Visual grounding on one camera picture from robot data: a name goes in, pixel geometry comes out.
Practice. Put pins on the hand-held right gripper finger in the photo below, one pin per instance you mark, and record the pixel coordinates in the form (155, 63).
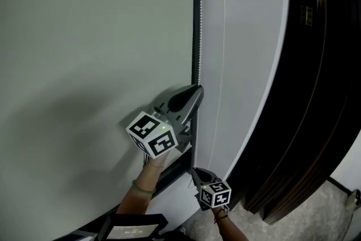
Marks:
(204, 175)

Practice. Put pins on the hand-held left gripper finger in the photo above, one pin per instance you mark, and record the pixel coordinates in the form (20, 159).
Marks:
(183, 100)

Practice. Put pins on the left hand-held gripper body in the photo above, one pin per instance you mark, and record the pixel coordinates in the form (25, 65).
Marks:
(150, 135)

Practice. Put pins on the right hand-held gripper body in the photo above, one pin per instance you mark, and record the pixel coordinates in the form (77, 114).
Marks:
(215, 194)

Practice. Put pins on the pale grey window covering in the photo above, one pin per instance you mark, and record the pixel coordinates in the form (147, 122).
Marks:
(84, 36)

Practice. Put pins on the person's left forearm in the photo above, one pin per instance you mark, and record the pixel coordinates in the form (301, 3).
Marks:
(141, 186)

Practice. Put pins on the person's right forearm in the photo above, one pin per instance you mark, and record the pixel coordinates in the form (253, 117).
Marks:
(228, 227)

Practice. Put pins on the black screen device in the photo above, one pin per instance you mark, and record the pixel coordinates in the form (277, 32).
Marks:
(132, 227)

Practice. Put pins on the brass door hinge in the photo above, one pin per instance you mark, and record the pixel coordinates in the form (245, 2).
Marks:
(306, 15)

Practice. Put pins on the dark wooden door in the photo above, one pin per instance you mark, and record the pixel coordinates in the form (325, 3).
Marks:
(338, 93)

